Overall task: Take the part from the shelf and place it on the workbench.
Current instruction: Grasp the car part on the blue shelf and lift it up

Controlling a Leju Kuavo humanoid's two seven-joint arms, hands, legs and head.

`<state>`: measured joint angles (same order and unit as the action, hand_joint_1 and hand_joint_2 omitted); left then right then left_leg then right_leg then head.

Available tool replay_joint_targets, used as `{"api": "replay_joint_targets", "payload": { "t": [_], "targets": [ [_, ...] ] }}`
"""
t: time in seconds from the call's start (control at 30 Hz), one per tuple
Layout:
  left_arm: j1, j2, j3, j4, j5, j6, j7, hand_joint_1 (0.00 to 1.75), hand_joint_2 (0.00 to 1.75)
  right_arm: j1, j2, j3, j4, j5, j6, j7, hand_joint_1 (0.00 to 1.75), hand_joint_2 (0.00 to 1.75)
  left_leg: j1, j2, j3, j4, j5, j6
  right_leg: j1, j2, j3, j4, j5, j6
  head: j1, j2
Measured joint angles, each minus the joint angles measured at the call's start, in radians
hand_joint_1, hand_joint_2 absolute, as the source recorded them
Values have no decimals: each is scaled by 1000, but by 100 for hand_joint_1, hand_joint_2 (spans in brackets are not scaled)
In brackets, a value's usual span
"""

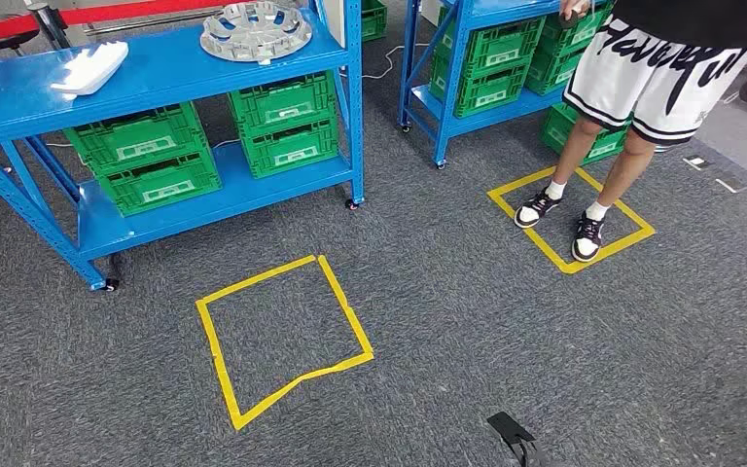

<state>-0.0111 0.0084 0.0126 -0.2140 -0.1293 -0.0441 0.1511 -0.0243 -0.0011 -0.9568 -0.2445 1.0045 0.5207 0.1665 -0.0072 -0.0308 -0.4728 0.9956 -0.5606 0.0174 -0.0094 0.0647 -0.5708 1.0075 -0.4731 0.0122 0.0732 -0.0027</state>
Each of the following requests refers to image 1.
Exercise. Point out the person's right hand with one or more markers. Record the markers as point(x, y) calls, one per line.
point(574, 6)

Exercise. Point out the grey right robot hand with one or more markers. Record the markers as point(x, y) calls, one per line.
point(509, 428)

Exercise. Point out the white plastic car part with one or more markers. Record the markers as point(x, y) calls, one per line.
point(90, 68)

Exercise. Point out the blue metal shelf rack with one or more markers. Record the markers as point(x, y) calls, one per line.
point(509, 10)
point(167, 71)

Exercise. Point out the green plastic crate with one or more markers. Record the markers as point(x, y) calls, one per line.
point(161, 187)
point(551, 74)
point(135, 135)
point(496, 45)
point(283, 103)
point(373, 19)
point(570, 45)
point(290, 151)
point(483, 93)
point(554, 129)

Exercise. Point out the person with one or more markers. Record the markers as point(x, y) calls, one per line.
point(657, 77)

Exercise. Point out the grey plastic hubcap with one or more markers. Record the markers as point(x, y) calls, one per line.
point(254, 32)

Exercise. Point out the red barrier belt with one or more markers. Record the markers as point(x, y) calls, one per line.
point(122, 11)

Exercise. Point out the black stanchion post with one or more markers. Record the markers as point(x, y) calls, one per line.
point(48, 26)

